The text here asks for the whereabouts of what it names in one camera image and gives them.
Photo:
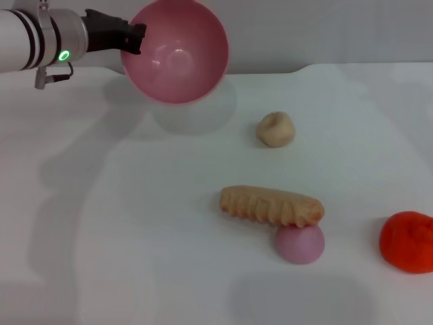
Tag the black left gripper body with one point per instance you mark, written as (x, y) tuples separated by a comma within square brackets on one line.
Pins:
[(105, 32)]

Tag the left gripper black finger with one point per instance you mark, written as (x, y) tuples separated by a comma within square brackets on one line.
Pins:
[(135, 39)]

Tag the pink plastic bowl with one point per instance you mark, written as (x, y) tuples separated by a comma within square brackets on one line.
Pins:
[(182, 57)]

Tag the long striped bread roll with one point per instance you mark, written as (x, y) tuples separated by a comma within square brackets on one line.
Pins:
[(270, 204)]

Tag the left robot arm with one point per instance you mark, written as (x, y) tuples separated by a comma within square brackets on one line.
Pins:
[(20, 40)]

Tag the beige round bun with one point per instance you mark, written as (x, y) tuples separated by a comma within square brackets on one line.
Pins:
[(275, 130)]

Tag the pink round bun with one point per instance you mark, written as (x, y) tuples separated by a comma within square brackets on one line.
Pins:
[(299, 245)]

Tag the orange-red round bun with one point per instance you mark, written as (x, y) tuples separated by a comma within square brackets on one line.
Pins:
[(409, 242)]

